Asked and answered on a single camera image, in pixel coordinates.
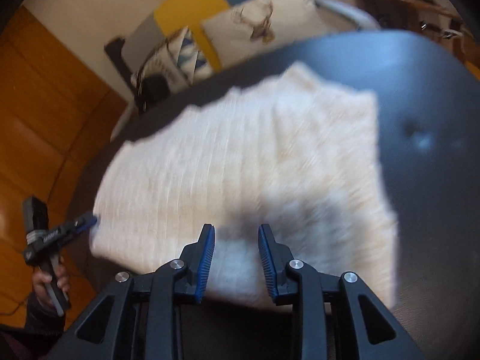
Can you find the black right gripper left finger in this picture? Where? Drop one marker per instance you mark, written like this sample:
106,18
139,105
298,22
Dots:
178,282

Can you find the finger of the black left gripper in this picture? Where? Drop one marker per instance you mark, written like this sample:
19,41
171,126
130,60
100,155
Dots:
85,222

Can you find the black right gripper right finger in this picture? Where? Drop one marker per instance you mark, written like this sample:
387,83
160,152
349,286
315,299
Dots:
292,282

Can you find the cream knitted sweater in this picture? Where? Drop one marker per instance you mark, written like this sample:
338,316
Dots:
294,151

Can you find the black handbag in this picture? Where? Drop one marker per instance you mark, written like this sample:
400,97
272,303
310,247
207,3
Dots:
151,91

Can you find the triangle pattern cushion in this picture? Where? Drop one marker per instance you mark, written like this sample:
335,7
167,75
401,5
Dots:
178,60

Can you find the grey yellow blue sofa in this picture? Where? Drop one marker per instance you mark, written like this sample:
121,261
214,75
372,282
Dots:
128,54

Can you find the deer print cushion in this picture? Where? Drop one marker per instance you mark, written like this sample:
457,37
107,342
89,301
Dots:
256,27

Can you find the wooden side desk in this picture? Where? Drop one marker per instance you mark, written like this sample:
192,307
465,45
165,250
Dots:
437,20

